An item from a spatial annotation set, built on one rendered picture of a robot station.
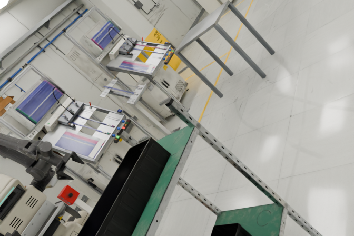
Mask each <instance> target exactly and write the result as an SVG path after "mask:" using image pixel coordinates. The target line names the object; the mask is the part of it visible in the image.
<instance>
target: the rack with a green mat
mask: <svg viewBox="0 0 354 236"><path fill-rule="evenodd" d="M165 105H166V106H167V107H168V108H169V109H170V110H171V111H172V112H173V113H174V114H176V115H177V116H178V117H179V118H180V119H181V120H182V121H183V122H184V123H186V124H187V125H188V126H186V127H184V128H182V129H180V130H178V131H176V132H174V133H172V134H169V135H167V136H165V137H163V138H161V139H159V140H157V141H156V142H158V144H160V145H161V146H162V147H163V148H165V149H166V150H167V151H168V152H169V153H171V155H170V157H169V159H168V161H167V163H166V165H165V167H164V169H163V171H162V173H161V176H160V178H159V180H158V182H157V184H156V186H155V188H154V190H153V192H152V194H151V196H150V198H149V200H148V202H147V204H146V207H145V209H144V211H143V213H142V215H141V217H140V219H139V221H138V223H137V225H136V227H135V229H134V231H133V233H132V236H155V233H156V231H157V229H158V226H159V224H160V222H161V219H162V217H163V215H164V212H165V210H166V207H167V206H168V203H169V200H170V198H171V196H172V193H173V191H174V189H175V187H176V184H178V185H179V186H181V187H182V188H183V189H185V190H186V191H187V192H188V193H189V194H191V195H192V196H193V197H194V198H196V199H197V200H198V201H199V202H201V203H202V204H203V205H204V206H205V207H207V208H208V209H209V210H210V211H212V212H213V213H214V214H215V215H216V216H217V219H216V221H215V225H222V224H230V223H239V224H241V226H242V227H243V228H244V229H245V230H246V231H248V232H249V233H250V234H251V235H252V236H284V230H285V225H286V218H287V215H288V216H289V217H290V218H291V219H292V220H294V221H295V222H296V223H297V224H298V225H299V226H301V227H302V228H303V229H304V230H305V231H306V232H307V233H308V234H310V235H311V236H322V235H321V234H320V233H319V232H318V231H317V230H316V229H315V228H314V227H313V226H312V225H310V224H309V223H308V222H307V221H306V220H305V219H304V218H303V217H302V216H301V215H300V214H299V213H297V212H296V211H295V210H294V209H293V208H292V207H291V206H290V205H288V204H287V202H286V201H284V200H283V199H282V198H281V197H280V196H278V195H277V194H276V193H275V192H274V191H273V190H272V189H271V188H270V187H269V186H268V185H266V184H265V183H264V182H263V181H262V180H261V179H260V178H259V177H258V176H257V175H256V174H254V173H253V172H252V171H251V170H250V169H249V168H248V167H247V166H246V165H245V164H244V163H243V162H241V161H240V160H239V159H238V158H237V157H236V156H235V155H234V154H233V153H232V152H231V151H229V150H228V149H227V148H226V147H225V146H224V145H223V144H222V143H221V142H220V141H219V140H217V139H216V138H215V137H214V136H213V135H212V134H211V133H210V132H209V131H208V130H207V129H205V128H204V127H203V126H202V125H201V124H200V123H199V122H198V121H197V120H196V119H195V118H193V117H192V116H191V115H190V114H189V113H188V112H187V111H186V110H185V109H184V108H183V107H181V106H180V105H179V104H178V103H177V102H176V101H175V100H174V99H173V98H170V99H169V100H167V102H166V104H165ZM117 135H118V136H119V137H120V138H122V139H123V140H124V141H125V142H126V143H128V144H129V145H130V146H134V145H136V144H138V143H139V142H138V141H137V140H135V139H134V138H133V137H131V136H130V135H129V134H128V133H126V132H125V131H124V130H123V129H120V130H118V132H117ZM197 135H199V136H200V137H202V138H203V139H204V140H205V141H206V142H207V143H208V144H209V145H210V146H212V147H213V148H214V149H215V150H216V151H217V152H218V153H219V154H220V155H221V156H223V157H224V158H225V159H226V160H227V161H228V162H229V163H230V164H232V165H233V166H234V167H235V168H236V169H237V170H238V171H239V172H240V173H241V174H243V175H244V176H245V177H246V178H247V179H248V180H249V181H250V182H251V183H253V184H254V185H255V186H256V187H257V188H258V189H259V190H260V191H261V192H263V193H264V194H265V195H266V196H267V197H268V198H269V199H270V200H271V201H273V202H274V203H271V204H264V205H257V206H251V207H247V208H240V209H233V210H226V211H221V210H220V209H219V208H218V207H217V206H215V205H214V204H213V203H212V202H210V201H209V200H208V199H207V198H206V197H204V196H203V195H202V194H201V193H200V192H198V191H197V190H196V189H195V188H194V187H192V186H191V185H190V184H188V183H187V182H186V181H185V180H184V179H182V178H181V177H180V175H181V173H182V170H183V168H184V166H185V163H186V161H187V159H188V157H189V154H190V152H191V150H192V147H193V145H194V143H195V140H196V137H197Z"/></svg>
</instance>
